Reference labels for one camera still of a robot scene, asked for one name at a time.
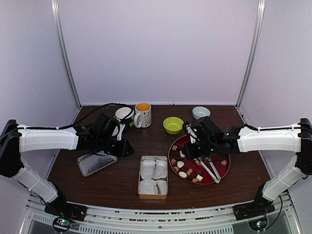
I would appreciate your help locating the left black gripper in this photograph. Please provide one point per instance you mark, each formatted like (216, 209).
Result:
(122, 151)

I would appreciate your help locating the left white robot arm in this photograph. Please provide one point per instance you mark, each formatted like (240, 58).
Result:
(16, 139)

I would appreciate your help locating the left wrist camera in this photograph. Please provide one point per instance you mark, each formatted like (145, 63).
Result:
(106, 126)

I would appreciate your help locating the aluminium frame post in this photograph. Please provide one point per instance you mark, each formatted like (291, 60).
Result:
(64, 55)
(253, 50)

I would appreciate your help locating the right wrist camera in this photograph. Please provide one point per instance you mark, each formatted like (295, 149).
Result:
(203, 130)

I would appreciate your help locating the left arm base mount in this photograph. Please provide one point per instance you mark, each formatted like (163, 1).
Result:
(65, 219)

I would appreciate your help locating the lime green bowl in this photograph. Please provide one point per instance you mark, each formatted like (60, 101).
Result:
(173, 125)

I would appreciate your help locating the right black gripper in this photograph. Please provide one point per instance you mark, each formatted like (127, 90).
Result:
(187, 152)

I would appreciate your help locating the white and navy cup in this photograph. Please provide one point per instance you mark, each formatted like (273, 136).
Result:
(124, 113)

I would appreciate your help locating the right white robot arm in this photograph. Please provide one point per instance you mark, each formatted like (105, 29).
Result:
(295, 138)

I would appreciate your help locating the bear print tin lid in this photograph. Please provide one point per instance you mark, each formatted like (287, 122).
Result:
(93, 162)

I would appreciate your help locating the caramel ridged chocolate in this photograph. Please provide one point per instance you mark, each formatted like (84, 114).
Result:
(189, 172)

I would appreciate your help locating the metal serving tongs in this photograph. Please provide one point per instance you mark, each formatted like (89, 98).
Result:
(207, 164)

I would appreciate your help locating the white heart chocolate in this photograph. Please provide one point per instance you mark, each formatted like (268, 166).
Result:
(180, 164)

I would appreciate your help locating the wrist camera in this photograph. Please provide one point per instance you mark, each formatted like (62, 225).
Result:
(203, 130)
(106, 126)

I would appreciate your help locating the white oval chocolate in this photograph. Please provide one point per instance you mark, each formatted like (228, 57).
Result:
(182, 174)

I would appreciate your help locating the left aluminium frame post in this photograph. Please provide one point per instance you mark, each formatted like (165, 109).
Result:
(64, 55)

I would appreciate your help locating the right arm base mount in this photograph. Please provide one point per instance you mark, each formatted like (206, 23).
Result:
(256, 215)

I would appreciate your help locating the pale blue bowl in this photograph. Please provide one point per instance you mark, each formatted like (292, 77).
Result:
(200, 111)

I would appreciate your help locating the right aluminium frame post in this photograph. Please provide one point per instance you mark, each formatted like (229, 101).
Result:
(253, 50)

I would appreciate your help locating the round red tray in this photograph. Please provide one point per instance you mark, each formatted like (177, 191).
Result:
(200, 171)

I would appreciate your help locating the patterned mug yellow inside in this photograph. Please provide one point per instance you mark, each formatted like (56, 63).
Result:
(143, 115)

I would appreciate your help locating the beige tin box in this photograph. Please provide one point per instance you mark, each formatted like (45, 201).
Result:
(153, 178)

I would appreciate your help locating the front metal rail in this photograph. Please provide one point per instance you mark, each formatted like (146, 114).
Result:
(184, 221)

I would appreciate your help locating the white chocolate cube front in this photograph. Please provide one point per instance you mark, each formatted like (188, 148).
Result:
(199, 177)

